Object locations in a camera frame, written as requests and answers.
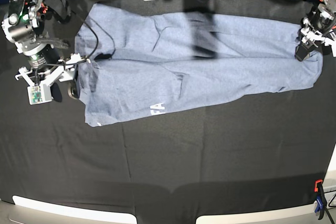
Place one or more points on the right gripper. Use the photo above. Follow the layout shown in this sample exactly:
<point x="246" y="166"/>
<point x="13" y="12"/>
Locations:
<point x="49" y="73"/>

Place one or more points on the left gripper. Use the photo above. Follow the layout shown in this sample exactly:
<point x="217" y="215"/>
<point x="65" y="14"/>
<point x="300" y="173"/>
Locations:
<point x="311" y="39"/>

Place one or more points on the light blue t-shirt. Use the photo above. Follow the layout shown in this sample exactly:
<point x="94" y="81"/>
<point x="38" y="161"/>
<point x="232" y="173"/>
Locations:
<point x="150" y="65"/>

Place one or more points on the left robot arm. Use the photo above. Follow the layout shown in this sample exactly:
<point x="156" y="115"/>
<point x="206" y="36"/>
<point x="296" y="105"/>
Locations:
<point x="318" y="29"/>

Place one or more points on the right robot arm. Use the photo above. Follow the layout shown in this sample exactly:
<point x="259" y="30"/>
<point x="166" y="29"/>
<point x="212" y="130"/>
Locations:
<point x="24" y="26"/>

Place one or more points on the black table cloth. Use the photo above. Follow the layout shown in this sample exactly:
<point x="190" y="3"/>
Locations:
<point x="261" y="152"/>

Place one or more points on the clamp bottom right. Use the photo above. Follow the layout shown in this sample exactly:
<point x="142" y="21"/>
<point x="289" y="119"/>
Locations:
<point x="320" y="199"/>

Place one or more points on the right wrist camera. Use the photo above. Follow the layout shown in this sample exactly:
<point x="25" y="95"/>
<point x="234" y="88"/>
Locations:
<point x="39" y="94"/>

